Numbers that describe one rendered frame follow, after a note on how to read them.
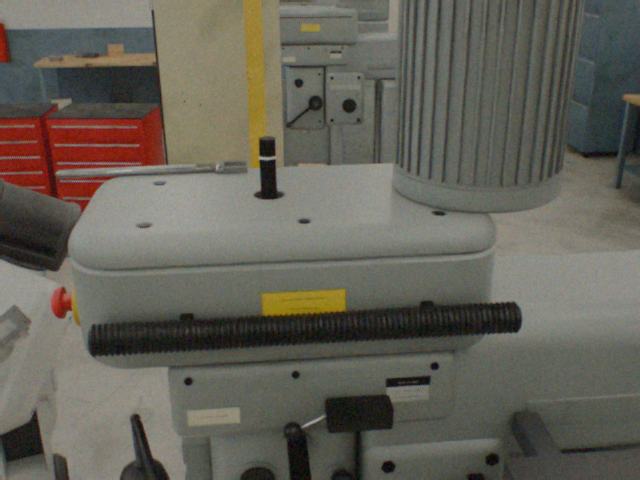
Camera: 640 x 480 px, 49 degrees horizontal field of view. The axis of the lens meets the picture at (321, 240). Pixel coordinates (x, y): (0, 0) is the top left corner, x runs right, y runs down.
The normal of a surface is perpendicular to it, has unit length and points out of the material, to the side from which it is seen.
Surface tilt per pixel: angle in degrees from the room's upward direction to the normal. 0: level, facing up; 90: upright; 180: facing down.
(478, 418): 90
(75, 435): 0
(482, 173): 90
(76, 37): 90
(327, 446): 90
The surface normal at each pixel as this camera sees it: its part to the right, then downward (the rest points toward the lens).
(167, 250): 0.08, -0.07
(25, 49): 0.10, 0.38
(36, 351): 0.86, 0.11
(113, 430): 0.00, -0.92
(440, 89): -0.59, 0.31
